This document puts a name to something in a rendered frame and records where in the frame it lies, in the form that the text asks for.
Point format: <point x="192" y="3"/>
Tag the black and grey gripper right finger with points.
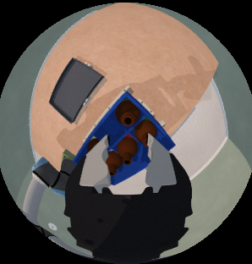
<point x="166" y="175"/>

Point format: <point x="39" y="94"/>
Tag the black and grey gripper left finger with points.
<point x="89" y="176"/>

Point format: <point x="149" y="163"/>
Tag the blue plastic crate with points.
<point x="109" y="125"/>

